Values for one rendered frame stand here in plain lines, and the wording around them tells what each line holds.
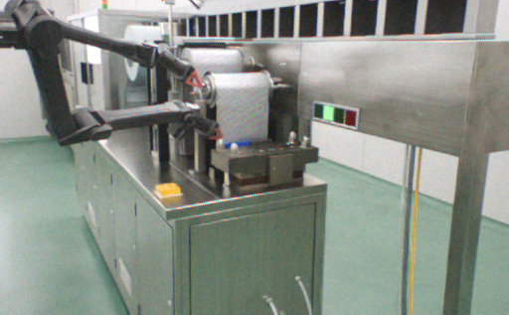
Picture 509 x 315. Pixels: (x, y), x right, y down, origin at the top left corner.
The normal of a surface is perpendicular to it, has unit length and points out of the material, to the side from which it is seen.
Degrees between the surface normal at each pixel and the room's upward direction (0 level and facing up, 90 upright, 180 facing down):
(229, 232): 90
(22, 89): 90
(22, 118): 90
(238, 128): 92
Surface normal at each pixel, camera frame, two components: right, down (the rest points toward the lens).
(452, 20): -0.89, 0.10
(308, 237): 0.46, 0.20
